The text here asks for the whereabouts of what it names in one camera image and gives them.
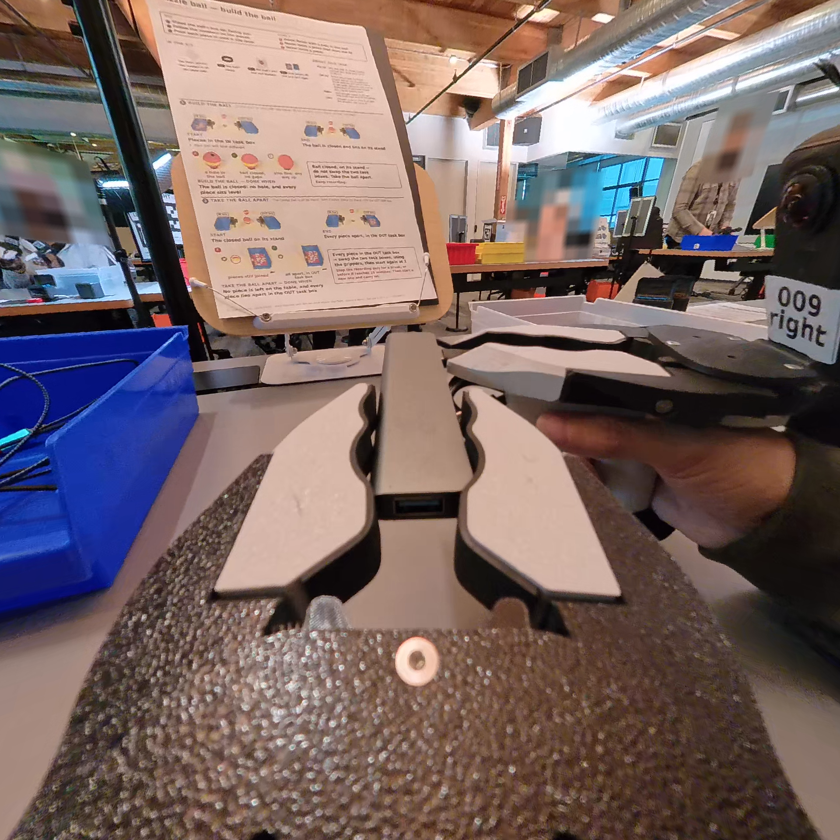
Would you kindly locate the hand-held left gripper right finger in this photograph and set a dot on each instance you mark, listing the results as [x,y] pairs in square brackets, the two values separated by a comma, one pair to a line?
[531,505]

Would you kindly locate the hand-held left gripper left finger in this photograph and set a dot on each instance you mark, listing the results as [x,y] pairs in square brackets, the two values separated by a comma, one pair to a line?
[289,499]

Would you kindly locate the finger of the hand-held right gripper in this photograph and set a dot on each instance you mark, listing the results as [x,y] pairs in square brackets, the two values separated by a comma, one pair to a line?
[512,371]
[558,334]

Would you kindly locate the grey USB hub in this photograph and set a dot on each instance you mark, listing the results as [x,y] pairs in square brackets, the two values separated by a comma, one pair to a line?
[420,426]

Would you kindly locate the grey desk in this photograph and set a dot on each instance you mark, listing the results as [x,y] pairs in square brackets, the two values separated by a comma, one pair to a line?
[774,656]

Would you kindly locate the person's right hand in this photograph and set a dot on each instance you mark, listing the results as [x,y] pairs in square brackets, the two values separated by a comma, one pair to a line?
[715,472]

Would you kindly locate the clear plastic bin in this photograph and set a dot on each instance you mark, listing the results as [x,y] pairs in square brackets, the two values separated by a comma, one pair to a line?
[525,312]

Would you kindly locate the orange object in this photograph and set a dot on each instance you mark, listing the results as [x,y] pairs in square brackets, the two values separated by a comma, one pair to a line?
[602,291]

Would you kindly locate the wooden background table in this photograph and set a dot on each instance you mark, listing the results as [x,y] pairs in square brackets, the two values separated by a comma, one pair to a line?
[525,268]

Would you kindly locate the black pouch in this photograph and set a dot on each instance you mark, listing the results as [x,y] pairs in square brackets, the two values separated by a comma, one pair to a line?
[664,293]

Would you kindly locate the small yellow bin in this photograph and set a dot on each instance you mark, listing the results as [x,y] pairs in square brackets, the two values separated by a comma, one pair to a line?
[502,253]

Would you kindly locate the small red bin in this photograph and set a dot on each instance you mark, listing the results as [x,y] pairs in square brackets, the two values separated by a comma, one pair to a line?
[463,253]

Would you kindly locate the small blue bin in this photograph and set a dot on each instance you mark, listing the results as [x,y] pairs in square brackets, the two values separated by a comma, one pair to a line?
[709,243]

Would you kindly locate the tablet on stand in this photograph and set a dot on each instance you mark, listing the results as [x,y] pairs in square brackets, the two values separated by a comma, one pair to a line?
[636,216]

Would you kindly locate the blue plastic bin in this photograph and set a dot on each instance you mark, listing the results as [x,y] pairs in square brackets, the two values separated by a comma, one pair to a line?
[124,446]

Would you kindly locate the black monitor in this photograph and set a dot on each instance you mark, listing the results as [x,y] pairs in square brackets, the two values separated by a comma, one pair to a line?
[764,197]

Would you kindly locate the small dark grey box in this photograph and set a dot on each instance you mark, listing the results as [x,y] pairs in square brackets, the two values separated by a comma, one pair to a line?
[89,290]

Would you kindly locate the printed instruction sheet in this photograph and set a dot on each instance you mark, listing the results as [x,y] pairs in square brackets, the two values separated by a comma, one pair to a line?
[289,164]

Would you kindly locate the silver ceiling ducts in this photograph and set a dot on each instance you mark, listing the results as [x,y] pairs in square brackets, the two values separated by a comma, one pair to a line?
[689,59]

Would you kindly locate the white box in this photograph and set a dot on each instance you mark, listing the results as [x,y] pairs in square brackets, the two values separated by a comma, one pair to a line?
[79,275]

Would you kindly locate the black tripod pole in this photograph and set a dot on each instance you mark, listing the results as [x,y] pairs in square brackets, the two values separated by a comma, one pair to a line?
[131,157]

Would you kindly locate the black wall speaker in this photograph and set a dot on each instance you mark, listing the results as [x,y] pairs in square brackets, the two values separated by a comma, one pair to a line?
[526,130]

